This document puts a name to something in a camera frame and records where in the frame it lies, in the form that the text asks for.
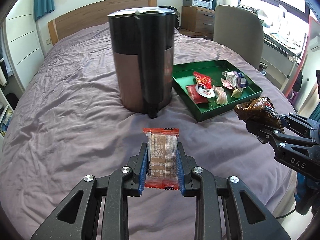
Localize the brown patterned snack bag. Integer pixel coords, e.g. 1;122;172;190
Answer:
234;96;284;132

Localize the beige sesame candy packet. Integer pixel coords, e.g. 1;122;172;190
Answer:
232;88;244;99

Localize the blue silver snack bag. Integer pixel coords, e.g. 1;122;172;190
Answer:
222;71;248;89

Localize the clear red cracker packet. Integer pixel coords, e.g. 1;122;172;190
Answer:
143;128;180;190

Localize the pink striped snack packet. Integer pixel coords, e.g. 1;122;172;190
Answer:
213;86;228;105

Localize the red white spicy snack pouch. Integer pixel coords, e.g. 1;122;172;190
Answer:
193;71;215;98

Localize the red rectangular snack packet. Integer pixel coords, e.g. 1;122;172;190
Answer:
185;85;209;104

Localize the pink cartoon character packet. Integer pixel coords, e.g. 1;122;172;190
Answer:
221;79;234;89

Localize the purple bed sheet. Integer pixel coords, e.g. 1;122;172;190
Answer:
1;24;296;239

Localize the green metal tray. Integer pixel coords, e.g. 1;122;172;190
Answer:
173;60;263;122

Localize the beige office chair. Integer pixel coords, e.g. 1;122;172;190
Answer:
213;5;267;75

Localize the white open wardrobe shelf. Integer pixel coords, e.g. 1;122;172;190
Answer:
0;24;16;140

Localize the wooden nightstand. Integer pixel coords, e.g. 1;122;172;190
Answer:
179;6;215;40

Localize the black backpack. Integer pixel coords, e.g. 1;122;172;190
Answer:
160;5;180;30

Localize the grey printer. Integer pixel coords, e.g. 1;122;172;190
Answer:
183;0;213;9

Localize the wooden headboard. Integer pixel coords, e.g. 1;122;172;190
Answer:
48;0;157;44

